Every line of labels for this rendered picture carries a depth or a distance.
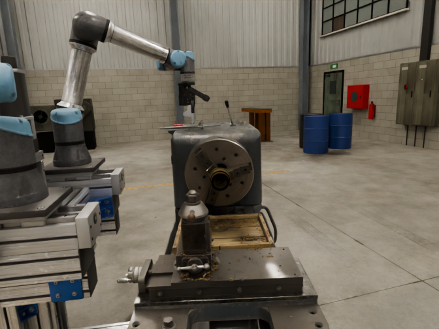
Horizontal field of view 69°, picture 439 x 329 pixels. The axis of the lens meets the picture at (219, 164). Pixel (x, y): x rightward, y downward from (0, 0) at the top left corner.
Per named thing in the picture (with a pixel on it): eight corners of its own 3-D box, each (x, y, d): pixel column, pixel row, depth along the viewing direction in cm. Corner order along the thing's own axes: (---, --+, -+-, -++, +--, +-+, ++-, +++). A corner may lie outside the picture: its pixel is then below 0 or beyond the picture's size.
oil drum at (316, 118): (298, 151, 792) (298, 115, 773) (319, 149, 807) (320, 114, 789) (311, 155, 736) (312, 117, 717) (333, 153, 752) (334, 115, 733)
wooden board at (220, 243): (181, 224, 142) (180, 216, 141) (261, 221, 142) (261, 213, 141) (173, 258, 112) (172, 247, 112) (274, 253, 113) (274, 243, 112)
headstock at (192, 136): (181, 179, 220) (178, 123, 212) (249, 176, 221) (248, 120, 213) (170, 209, 162) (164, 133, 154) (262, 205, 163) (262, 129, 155)
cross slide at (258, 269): (148, 266, 96) (147, 252, 95) (289, 260, 96) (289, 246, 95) (134, 301, 80) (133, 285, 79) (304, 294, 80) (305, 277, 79)
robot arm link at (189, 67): (175, 52, 163) (191, 52, 167) (176, 74, 166) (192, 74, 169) (180, 50, 156) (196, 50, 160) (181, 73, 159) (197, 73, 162)
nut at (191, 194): (185, 200, 85) (185, 188, 85) (200, 200, 85) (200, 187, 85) (184, 205, 81) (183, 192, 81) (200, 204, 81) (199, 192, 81)
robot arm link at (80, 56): (49, 135, 136) (74, 6, 131) (51, 132, 149) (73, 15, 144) (80, 141, 141) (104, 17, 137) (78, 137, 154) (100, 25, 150)
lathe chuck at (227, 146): (185, 199, 154) (186, 135, 148) (249, 201, 155) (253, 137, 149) (183, 205, 146) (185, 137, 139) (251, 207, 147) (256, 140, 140)
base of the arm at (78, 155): (47, 168, 128) (44, 143, 126) (60, 160, 142) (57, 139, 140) (86, 166, 130) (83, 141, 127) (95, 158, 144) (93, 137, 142)
